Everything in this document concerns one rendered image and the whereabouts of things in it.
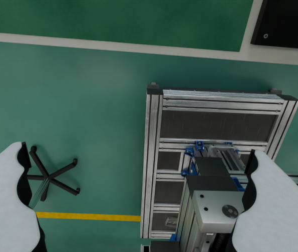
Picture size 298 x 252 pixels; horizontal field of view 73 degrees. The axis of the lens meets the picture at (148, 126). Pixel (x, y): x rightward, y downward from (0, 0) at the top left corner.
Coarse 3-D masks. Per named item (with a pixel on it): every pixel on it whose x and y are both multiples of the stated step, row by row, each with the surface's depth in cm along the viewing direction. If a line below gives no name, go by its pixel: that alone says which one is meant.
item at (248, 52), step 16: (256, 0) 44; (256, 16) 45; (96, 48) 48; (112, 48) 48; (128, 48) 48; (144, 48) 48; (160, 48) 48; (176, 48) 48; (192, 48) 48; (240, 48) 48; (256, 48) 48; (272, 48) 49; (288, 48) 49
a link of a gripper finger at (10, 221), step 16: (16, 144) 10; (0, 160) 9; (16, 160) 9; (0, 176) 8; (16, 176) 8; (0, 192) 8; (16, 192) 8; (0, 208) 7; (16, 208) 7; (0, 224) 6; (16, 224) 6; (32, 224) 6; (0, 240) 6; (16, 240) 6; (32, 240) 6
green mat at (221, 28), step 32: (0, 0) 43; (32, 0) 43; (64, 0) 43; (96, 0) 43; (128, 0) 43; (160, 0) 43; (192, 0) 43; (224, 0) 43; (0, 32) 46; (32, 32) 46; (64, 32) 46; (96, 32) 46; (128, 32) 46; (160, 32) 46; (192, 32) 46; (224, 32) 46
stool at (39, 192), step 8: (32, 152) 145; (40, 160) 150; (40, 168) 152; (64, 168) 152; (32, 176) 156; (40, 176) 156; (48, 176) 156; (48, 184) 160; (56, 184) 160; (64, 184) 162; (40, 192) 143; (72, 192) 164; (32, 200) 136; (32, 208) 132
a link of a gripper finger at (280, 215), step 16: (256, 160) 10; (272, 160) 10; (256, 176) 9; (272, 176) 9; (288, 176) 9; (256, 192) 8; (272, 192) 8; (288, 192) 8; (256, 208) 8; (272, 208) 8; (288, 208) 8; (240, 224) 7; (256, 224) 7; (272, 224) 7; (288, 224) 7; (240, 240) 6; (256, 240) 6; (272, 240) 6; (288, 240) 6
